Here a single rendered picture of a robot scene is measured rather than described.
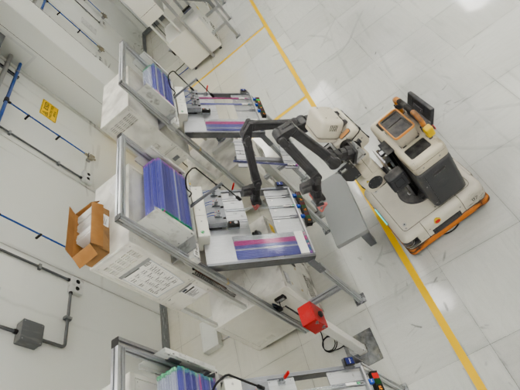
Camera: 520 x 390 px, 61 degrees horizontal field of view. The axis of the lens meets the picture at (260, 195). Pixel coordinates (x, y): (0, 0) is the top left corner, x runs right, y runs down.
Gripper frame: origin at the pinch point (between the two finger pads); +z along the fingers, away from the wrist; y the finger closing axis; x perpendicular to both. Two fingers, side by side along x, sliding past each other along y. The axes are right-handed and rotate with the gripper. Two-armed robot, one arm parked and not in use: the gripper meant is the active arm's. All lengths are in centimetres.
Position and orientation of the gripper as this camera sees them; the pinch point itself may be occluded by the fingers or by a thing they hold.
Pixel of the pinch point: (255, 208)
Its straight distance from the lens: 314.8
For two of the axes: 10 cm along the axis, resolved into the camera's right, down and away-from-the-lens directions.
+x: 9.8, -1.1, 1.9
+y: 2.2, 6.5, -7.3
